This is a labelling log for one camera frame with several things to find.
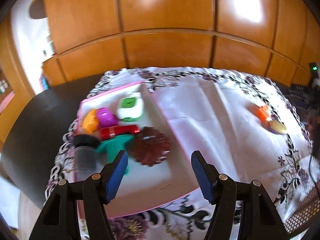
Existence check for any red plastic tool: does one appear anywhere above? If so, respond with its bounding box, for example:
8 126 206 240
99 125 140 140

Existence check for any pink cardboard box tray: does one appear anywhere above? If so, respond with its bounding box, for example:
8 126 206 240
77 82 199 218

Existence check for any wooden wall cabinet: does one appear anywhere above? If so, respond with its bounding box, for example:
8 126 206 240
42 0 319 85

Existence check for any yellow plastic mould piece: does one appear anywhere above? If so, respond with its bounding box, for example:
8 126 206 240
81 109 99 134

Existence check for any dark brown flower cutter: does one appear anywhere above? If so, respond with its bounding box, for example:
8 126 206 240
127 126 171 167

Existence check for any wicker chair seat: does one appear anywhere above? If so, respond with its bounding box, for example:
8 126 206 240
284 189 319 238

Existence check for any yellow textured roller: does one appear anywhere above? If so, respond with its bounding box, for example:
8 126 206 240
268 120 287 134

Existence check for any orange plastic cutter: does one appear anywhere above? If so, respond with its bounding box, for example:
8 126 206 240
256 105 270 121

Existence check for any black camera green light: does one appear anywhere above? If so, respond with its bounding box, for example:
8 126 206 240
309 62 320 88

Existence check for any white floral embroidered tablecloth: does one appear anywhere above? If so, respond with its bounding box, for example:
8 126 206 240
44 66 316 240

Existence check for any magenta plastic mould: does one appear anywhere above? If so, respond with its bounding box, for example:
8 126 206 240
96 107 118 128

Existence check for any clear jar black lid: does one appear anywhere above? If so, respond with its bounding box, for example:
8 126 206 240
73 134 100 181

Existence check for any wooden shelf door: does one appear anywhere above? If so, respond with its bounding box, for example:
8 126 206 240
1 14 35 142

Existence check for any black cable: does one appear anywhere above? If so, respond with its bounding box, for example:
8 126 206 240
307 152 318 188

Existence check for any green white plastic toy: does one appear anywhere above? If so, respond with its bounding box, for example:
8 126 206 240
116 92 144 122

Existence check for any teal plastic stamp cutter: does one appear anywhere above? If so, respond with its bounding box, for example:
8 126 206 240
95 134 134 171

